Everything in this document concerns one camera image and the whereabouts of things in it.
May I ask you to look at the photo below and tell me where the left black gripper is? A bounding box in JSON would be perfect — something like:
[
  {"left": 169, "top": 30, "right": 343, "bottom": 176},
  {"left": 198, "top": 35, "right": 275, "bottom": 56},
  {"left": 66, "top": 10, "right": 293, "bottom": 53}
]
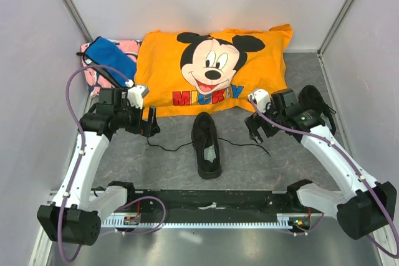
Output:
[{"left": 114, "top": 98, "right": 160, "bottom": 138}]

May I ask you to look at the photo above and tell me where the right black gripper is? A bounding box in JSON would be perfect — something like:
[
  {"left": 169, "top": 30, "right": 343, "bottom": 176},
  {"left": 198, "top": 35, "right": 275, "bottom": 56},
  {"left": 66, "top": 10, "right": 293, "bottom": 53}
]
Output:
[{"left": 244, "top": 98, "right": 286, "bottom": 145}]

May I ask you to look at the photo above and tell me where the black shoelace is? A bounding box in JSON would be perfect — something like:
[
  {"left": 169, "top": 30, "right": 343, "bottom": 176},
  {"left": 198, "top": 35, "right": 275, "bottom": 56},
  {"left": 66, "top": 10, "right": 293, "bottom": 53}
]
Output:
[{"left": 146, "top": 136, "right": 272, "bottom": 157}]

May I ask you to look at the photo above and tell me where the black shoe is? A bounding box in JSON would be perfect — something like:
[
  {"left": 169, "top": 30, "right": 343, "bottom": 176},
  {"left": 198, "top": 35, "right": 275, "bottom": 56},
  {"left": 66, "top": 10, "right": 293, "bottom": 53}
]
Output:
[
  {"left": 191, "top": 112, "right": 222, "bottom": 179},
  {"left": 299, "top": 85, "right": 337, "bottom": 135}
]

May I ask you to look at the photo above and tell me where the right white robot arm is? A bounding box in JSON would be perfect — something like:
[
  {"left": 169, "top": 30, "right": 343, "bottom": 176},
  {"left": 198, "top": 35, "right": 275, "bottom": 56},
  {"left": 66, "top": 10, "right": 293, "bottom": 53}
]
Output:
[{"left": 245, "top": 88, "right": 397, "bottom": 240}]

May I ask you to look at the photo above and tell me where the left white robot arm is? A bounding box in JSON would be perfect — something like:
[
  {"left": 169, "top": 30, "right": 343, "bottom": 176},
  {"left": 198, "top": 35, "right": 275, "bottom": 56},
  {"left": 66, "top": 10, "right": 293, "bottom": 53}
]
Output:
[{"left": 37, "top": 85, "right": 160, "bottom": 245}]

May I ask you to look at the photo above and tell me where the orange Mickey Mouse pillow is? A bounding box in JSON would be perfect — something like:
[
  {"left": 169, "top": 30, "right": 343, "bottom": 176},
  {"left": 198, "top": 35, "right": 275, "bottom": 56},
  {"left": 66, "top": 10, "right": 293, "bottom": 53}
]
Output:
[{"left": 135, "top": 24, "right": 293, "bottom": 117}]

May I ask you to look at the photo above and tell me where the pink patterned cloth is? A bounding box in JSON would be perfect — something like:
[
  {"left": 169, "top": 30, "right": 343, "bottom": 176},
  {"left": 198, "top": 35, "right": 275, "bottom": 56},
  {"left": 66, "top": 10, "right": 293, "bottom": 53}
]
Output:
[{"left": 80, "top": 39, "right": 142, "bottom": 97}]

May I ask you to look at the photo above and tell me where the blue cloth pouch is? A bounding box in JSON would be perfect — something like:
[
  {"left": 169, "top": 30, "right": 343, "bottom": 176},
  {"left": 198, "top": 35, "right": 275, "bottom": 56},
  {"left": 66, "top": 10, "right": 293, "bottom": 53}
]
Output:
[{"left": 76, "top": 37, "right": 137, "bottom": 88}]

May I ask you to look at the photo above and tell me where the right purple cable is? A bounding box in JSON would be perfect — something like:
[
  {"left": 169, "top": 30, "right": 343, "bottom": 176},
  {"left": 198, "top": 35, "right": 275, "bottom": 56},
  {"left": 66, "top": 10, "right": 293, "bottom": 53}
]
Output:
[{"left": 248, "top": 94, "right": 399, "bottom": 259}]

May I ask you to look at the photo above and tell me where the purple cable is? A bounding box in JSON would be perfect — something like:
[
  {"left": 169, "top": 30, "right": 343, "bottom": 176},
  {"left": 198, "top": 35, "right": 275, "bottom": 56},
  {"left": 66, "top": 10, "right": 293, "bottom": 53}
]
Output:
[
  {"left": 248, "top": 94, "right": 399, "bottom": 259},
  {"left": 58, "top": 65, "right": 169, "bottom": 264}
]

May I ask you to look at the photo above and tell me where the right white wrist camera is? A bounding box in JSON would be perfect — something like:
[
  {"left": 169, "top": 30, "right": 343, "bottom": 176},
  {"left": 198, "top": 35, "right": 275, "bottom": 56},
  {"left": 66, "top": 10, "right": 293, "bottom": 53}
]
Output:
[{"left": 248, "top": 88, "right": 271, "bottom": 113}]

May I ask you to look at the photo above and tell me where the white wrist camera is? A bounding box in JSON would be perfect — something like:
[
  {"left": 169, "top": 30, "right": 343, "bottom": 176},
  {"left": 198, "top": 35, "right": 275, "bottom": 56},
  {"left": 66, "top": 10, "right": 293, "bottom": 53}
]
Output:
[
  {"left": 125, "top": 80, "right": 149, "bottom": 109},
  {"left": 248, "top": 88, "right": 271, "bottom": 113}
]

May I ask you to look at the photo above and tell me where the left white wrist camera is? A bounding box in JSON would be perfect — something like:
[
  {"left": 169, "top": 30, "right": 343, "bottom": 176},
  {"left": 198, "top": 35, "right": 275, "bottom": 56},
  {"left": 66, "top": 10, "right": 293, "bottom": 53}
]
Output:
[{"left": 125, "top": 80, "right": 149, "bottom": 109}]

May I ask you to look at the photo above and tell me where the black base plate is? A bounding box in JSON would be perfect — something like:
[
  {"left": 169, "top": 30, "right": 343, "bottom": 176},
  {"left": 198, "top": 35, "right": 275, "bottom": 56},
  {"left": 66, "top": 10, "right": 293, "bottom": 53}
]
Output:
[{"left": 118, "top": 189, "right": 320, "bottom": 224}]

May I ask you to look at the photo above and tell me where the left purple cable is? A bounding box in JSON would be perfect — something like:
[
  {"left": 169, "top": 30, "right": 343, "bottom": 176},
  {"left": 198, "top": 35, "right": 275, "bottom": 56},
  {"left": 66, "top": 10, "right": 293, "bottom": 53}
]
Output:
[{"left": 58, "top": 65, "right": 169, "bottom": 264}]

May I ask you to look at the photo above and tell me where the slotted grey cable duct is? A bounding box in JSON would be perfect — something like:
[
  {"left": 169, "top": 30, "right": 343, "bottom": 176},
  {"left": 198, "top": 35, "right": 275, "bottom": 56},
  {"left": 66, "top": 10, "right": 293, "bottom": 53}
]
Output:
[{"left": 101, "top": 213, "right": 307, "bottom": 230}]

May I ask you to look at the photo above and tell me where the left aluminium frame post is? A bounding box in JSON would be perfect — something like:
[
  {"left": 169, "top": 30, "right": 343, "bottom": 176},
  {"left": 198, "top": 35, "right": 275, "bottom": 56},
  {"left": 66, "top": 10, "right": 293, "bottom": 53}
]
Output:
[{"left": 62, "top": 0, "right": 93, "bottom": 42}]

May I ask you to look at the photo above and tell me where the aluminium frame post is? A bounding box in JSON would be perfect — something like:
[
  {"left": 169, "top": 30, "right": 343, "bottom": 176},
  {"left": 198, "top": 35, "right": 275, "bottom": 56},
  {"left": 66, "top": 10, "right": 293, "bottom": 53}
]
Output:
[
  {"left": 62, "top": 0, "right": 93, "bottom": 42},
  {"left": 317, "top": 0, "right": 356, "bottom": 56}
]

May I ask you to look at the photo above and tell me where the right aluminium frame post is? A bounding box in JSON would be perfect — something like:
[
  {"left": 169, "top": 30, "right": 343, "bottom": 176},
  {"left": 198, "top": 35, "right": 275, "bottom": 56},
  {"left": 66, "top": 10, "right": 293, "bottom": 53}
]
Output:
[{"left": 317, "top": 0, "right": 356, "bottom": 56}]

